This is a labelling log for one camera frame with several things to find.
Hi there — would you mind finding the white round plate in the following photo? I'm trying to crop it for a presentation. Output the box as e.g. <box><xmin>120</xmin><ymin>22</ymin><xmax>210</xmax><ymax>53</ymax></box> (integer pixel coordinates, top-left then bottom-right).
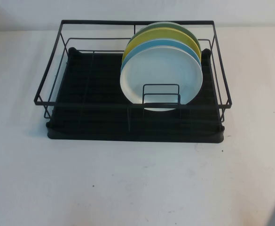
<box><xmin>119</xmin><ymin>46</ymin><xmax>204</xmax><ymax>112</ymax></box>

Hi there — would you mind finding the black wire dish rack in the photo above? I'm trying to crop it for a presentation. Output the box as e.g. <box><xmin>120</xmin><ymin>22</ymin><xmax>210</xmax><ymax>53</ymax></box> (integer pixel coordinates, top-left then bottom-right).
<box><xmin>33</xmin><ymin>19</ymin><xmax>233</xmax><ymax>119</ymax></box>

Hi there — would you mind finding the green round plate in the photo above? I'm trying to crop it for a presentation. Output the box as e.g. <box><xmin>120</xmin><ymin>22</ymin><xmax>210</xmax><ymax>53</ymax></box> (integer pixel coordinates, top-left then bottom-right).
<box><xmin>131</xmin><ymin>22</ymin><xmax>200</xmax><ymax>49</ymax></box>

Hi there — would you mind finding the black plastic drip tray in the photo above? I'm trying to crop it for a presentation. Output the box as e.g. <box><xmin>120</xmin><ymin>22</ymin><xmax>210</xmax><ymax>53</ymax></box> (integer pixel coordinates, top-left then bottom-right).
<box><xmin>46</xmin><ymin>47</ymin><xmax>226</xmax><ymax>145</ymax></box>

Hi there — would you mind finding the blue round plate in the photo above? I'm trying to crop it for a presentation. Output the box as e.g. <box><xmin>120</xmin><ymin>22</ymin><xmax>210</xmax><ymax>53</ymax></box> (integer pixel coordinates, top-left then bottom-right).
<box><xmin>121</xmin><ymin>39</ymin><xmax>202</xmax><ymax>71</ymax></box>

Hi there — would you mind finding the yellow round plate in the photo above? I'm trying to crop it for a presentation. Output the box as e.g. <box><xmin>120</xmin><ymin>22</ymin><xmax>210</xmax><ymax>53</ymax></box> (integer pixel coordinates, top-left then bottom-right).
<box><xmin>123</xmin><ymin>27</ymin><xmax>202</xmax><ymax>60</ymax></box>

